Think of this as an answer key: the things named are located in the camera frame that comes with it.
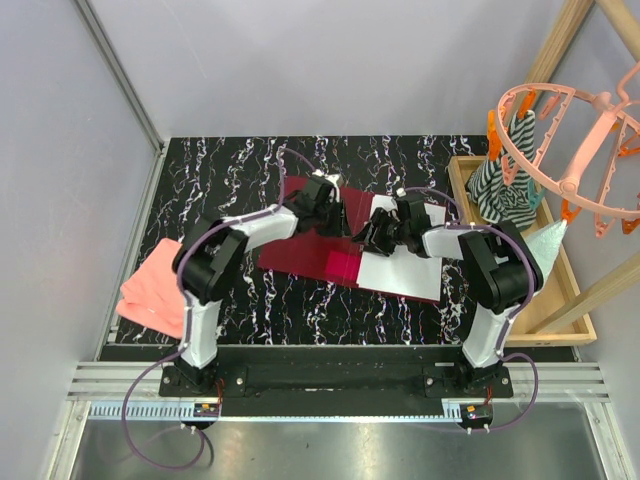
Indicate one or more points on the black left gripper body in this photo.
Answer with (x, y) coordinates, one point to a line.
(327, 220)

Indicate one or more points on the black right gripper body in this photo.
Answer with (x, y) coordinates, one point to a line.
(399, 230)

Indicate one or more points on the red plastic folder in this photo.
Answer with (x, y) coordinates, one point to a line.
(310, 255)

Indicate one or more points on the white paper sheet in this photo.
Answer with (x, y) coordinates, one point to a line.
(402, 274)

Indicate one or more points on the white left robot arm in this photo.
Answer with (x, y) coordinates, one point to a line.
(210, 258)

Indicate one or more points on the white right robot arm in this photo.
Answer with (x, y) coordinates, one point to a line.
(500, 268)

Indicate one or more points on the striped sock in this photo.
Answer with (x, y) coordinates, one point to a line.
(497, 201)

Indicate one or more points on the light teal cloth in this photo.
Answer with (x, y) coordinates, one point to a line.
(545, 243)

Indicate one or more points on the pink round clip hanger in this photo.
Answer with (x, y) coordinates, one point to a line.
(613, 121)

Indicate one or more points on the pink folded cloth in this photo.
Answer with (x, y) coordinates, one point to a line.
(151, 297)

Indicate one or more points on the wooden tray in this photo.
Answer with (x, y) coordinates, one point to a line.
(560, 289)

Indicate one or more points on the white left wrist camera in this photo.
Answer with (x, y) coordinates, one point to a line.
(335, 180)

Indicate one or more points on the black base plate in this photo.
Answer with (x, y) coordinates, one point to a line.
(332, 382)

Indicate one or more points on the wooden rack frame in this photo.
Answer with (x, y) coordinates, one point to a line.
(621, 20)

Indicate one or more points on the aluminium frame rail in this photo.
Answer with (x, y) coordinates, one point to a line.
(72, 419)

